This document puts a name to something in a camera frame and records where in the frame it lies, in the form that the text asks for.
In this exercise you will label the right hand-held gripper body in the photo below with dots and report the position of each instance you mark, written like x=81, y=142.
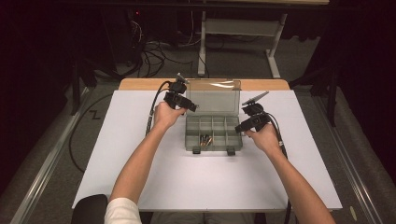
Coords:
x=257, y=115

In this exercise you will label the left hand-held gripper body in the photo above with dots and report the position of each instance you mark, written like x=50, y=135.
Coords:
x=176, y=93

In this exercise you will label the grey transparent compartment box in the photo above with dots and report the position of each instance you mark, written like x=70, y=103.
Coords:
x=213, y=124

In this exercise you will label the person's left hand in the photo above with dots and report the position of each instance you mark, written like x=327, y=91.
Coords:
x=166, y=116

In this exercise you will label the person's right hand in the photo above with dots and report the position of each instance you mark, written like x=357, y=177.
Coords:
x=266, y=140

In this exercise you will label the dark computer case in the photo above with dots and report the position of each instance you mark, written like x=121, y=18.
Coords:
x=124, y=37

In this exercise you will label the black metal stand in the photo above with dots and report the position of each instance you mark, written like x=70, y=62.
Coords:
x=75, y=90
x=332, y=99

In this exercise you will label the white-framed desk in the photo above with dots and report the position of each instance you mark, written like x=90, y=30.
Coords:
x=239, y=27

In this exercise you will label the person's legs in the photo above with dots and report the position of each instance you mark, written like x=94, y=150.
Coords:
x=202, y=218

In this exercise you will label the white shirt sleeve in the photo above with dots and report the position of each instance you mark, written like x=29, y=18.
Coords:
x=123, y=213

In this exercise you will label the black chair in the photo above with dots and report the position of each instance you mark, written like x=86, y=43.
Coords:
x=88, y=211

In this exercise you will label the aluminium floor rail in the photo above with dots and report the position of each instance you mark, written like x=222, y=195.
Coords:
x=46, y=168
x=348, y=161

